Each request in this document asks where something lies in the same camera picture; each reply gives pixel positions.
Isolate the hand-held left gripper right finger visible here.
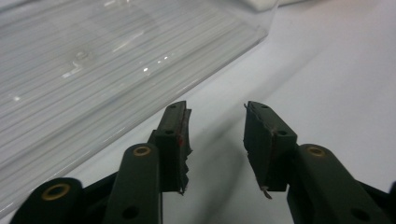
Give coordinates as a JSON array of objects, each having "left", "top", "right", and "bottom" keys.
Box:
[{"left": 243, "top": 101, "right": 390, "bottom": 224}]

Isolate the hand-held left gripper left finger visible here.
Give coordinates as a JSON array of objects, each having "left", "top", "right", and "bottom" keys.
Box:
[{"left": 103, "top": 100, "right": 192, "bottom": 224}]

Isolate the clear plastic container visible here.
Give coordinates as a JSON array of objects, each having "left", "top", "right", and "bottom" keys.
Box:
[{"left": 0, "top": 0, "right": 279, "bottom": 218}]

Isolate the white table mat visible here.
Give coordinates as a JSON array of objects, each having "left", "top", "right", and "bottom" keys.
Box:
[{"left": 0, "top": 0, "right": 396, "bottom": 224}]

